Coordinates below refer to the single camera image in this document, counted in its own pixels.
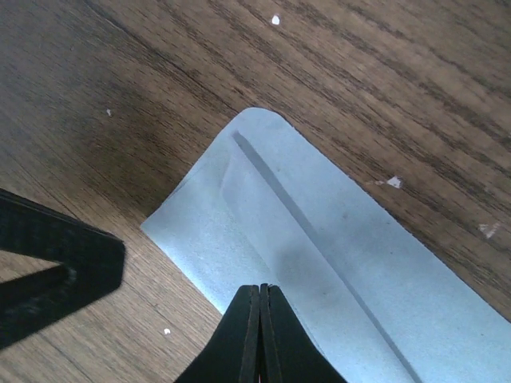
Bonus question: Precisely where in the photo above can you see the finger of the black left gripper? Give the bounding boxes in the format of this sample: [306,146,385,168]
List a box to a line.
[1,190,126,348]
[176,285,260,383]

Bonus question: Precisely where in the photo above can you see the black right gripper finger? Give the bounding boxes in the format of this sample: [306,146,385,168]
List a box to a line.
[259,284,345,383]

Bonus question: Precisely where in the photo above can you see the light blue cloth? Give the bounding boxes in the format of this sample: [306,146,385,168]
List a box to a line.
[141,108,510,382]

